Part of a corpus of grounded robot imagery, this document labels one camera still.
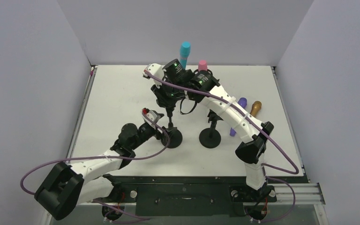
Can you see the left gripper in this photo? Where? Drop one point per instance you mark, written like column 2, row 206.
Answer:
column 157, row 134

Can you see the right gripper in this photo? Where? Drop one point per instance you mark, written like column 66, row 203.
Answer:
column 165, row 101

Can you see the gold mic black stand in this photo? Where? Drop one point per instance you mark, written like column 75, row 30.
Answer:
column 175, row 136

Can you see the purple mic black stand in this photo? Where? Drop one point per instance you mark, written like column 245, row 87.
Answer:
column 210, row 138

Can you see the gold microphone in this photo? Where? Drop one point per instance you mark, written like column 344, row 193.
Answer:
column 255, row 109

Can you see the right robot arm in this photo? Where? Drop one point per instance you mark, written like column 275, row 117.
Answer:
column 175, row 82

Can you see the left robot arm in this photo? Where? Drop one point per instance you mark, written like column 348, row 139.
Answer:
column 83, row 180

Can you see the pink microphone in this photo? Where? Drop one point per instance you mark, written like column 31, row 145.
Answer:
column 202, row 65

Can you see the cyan microphone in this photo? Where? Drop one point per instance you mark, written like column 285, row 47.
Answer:
column 185, row 49

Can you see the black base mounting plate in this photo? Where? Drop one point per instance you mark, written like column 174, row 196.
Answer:
column 193, row 196

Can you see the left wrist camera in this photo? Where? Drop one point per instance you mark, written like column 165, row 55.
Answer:
column 151, row 117

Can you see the aluminium frame rail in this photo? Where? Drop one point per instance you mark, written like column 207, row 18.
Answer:
column 305, row 194

